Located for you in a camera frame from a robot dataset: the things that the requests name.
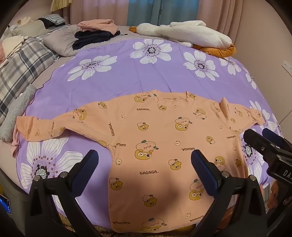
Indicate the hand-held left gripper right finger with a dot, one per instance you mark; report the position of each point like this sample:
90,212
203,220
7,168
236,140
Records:
200,164

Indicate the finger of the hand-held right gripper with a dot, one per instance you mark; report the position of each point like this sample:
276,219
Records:
256,140
272,135

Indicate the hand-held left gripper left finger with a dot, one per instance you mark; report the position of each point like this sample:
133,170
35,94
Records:
88,163

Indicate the orange cartoon print shirt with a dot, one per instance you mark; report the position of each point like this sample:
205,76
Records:
159,141

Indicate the dark navy clothes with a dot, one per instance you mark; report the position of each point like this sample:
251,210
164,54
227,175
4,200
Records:
91,37

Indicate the pink folded clothes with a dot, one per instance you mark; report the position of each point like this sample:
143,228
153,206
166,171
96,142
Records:
97,25

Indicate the orange printed cloth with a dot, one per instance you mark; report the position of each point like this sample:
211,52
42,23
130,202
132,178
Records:
272,196

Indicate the light pink cloth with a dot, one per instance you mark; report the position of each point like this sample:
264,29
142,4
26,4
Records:
14,137

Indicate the smartphone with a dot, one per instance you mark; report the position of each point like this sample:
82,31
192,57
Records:
5,203

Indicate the purple floral bedsheet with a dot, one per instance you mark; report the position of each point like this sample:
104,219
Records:
136,70

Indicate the grey plaid blanket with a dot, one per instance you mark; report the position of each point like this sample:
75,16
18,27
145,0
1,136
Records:
20,66

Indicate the grey pillow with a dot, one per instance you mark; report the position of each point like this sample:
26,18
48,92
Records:
62,41

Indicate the cream cloth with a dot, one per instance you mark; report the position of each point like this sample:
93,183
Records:
11,43

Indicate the striped grey cloth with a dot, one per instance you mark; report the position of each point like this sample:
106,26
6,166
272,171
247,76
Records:
56,18

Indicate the pink curtain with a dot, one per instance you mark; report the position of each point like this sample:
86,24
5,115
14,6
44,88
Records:
98,10

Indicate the yellow pleated curtain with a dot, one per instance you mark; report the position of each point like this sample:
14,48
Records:
58,5

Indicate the blue curtain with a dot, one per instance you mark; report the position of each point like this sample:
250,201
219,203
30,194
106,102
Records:
148,11

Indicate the white wall socket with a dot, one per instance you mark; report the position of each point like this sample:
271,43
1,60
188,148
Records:
287,66

